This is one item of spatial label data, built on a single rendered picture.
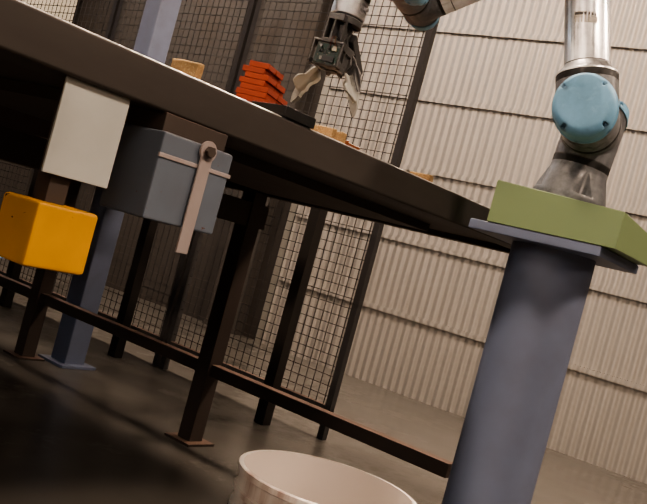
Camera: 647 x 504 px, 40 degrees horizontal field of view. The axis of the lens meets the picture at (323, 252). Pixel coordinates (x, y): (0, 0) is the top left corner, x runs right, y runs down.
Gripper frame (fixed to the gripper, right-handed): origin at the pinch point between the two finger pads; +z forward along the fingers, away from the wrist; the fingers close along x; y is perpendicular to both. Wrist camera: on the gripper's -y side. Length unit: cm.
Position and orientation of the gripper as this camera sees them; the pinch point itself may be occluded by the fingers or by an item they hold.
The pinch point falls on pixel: (322, 111)
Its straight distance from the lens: 192.1
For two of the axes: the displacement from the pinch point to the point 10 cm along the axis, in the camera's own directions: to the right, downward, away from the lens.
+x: 8.8, 2.7, -3.9
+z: -2.9, 9.6, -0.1
